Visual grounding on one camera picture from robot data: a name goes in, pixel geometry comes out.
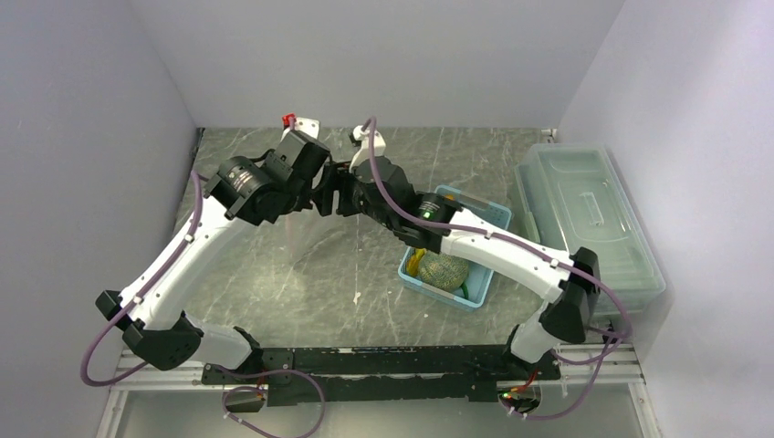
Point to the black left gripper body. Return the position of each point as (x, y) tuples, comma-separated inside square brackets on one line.
[(301, 199)]

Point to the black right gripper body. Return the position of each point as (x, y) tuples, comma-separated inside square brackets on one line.
[(377, 213)]

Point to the yellow banana bunch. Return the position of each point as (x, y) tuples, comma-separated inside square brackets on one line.
[(412, 265)]

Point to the green netted melon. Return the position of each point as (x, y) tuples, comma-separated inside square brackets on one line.
[(443, 271)]

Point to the clear zip top bag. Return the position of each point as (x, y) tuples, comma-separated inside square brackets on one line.
[(307, 229)]

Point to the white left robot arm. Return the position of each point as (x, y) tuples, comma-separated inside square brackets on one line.
[(241, 195)]

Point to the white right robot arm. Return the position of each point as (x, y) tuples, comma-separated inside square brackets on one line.
[(568, 284)]

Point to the blue plastic basket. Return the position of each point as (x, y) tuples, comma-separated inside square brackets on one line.
[(480, 273)]

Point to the clear plastic storage box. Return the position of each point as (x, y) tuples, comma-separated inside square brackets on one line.
[(568, 196)]

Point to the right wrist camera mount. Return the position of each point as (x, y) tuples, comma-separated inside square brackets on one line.
[(367, 144)]

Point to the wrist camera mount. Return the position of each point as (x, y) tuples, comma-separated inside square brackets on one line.
[(367, 144), (308, 126)]

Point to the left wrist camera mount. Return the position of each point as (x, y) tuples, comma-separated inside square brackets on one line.
[(308, 126)]

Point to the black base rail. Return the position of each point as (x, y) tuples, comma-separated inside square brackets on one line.
[(476, 373)]

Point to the aluminium frame rail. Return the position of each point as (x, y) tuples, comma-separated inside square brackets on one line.
[(577, 367)]

